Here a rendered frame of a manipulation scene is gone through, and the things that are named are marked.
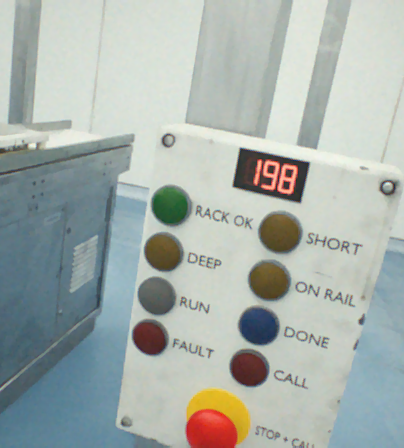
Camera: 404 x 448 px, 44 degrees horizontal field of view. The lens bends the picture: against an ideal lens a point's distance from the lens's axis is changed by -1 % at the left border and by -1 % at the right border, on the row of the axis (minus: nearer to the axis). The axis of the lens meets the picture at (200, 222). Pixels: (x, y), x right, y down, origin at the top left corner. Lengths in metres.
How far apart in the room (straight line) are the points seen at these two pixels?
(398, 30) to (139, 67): 1.97
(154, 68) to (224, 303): 3.88
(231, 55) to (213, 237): 0.14
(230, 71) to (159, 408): 0.28
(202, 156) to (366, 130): 3.83
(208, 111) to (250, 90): 0.04
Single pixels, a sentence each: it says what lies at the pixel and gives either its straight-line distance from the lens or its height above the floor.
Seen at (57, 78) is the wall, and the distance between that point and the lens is 4.48.
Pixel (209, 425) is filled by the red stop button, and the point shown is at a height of 0.88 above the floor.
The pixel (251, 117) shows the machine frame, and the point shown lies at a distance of 0.41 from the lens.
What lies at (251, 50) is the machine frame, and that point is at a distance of 0.41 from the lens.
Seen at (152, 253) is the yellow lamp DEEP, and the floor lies 0.99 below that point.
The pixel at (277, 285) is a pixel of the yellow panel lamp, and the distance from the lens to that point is 0.36.
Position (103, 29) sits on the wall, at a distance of 4.35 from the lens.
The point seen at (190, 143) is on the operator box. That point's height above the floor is 1.08.
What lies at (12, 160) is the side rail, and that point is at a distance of 1.32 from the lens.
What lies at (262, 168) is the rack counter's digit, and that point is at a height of 1.07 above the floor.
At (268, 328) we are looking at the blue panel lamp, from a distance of 0.37.
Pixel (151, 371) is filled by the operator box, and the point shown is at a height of 0.89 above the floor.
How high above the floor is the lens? 1.13
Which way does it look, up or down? 17 degrees down
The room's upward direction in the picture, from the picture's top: 10 degrees clockwise
